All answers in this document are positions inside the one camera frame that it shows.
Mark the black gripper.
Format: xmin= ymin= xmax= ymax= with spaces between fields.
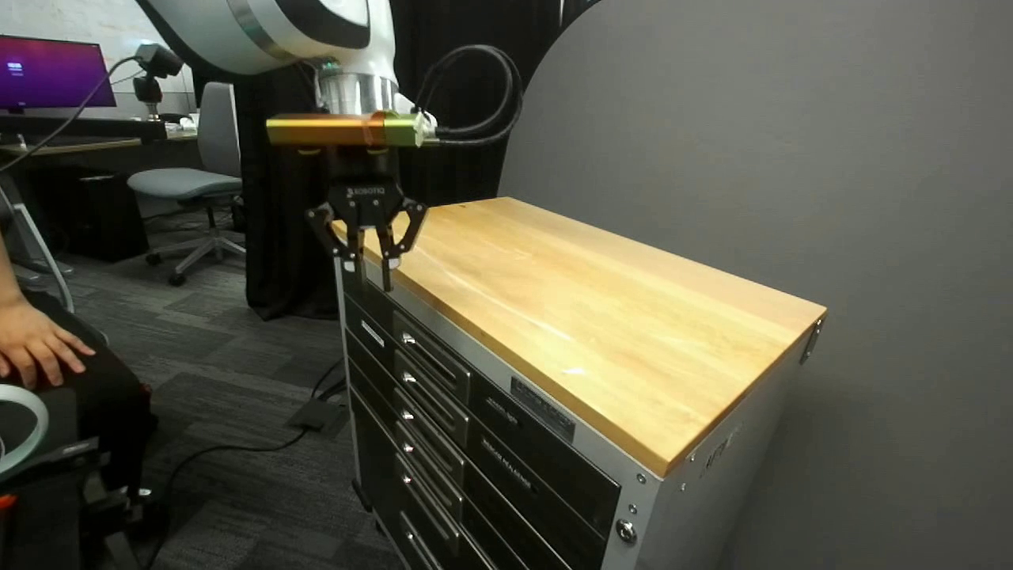
xmin=308 ymin=142 xmax=430 ymax=291

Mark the person's bare hand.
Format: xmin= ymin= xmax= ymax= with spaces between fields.
xmin=0 ymin=299 xmax=97 ymax=391

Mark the black curtain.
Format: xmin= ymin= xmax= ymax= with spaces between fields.
xmin=187 ymin=0 xmax=594 ymax=323

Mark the grey office chair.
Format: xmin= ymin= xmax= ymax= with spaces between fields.
xmin=122 ymin=79 xmax=250 ymax=287

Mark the grey tool cabinet wooden top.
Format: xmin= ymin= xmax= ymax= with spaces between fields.
xmin=331 ymin=193 xmax=828 ymax=570

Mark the black computer tower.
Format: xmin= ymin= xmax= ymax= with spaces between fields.
xmin=41 ymin=171 xmax=152 ymax=267

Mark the wooden office desk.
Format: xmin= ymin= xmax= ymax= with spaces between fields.
xmin=0 ymin=109 xmax=201 ymax=165

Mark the person's black trouser leg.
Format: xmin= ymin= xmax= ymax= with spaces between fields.
xmin=0 ymin=303 xmax=161 ymax=570

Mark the monitor with purple screen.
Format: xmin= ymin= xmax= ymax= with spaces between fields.
xmin=0 ymin=35 xmax=119 ymax=113

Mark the clear plastic tube loop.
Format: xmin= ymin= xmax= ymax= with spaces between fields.
xmin=0 ymin=384 xmax=53 ymax=478

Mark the grey rounded backdrop panel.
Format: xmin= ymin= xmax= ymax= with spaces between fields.
xmin=495 ymin=0 xmax=1013 ymax=570

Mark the gold green wrist camera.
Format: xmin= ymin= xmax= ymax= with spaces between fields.
xmin=261 ymin=109 xmax=440 ymax=151

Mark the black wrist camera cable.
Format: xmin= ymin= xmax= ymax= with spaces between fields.
xmin=407 ymin=40 xmax=524 ymax=149

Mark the black floor power cable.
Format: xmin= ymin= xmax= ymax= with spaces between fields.
xmin=140 ymin=360 xmax=355 ymax=570

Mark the black camera on stand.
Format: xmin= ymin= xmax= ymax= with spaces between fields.
xmin=130 ymin=40 xmax=190 ymax=111

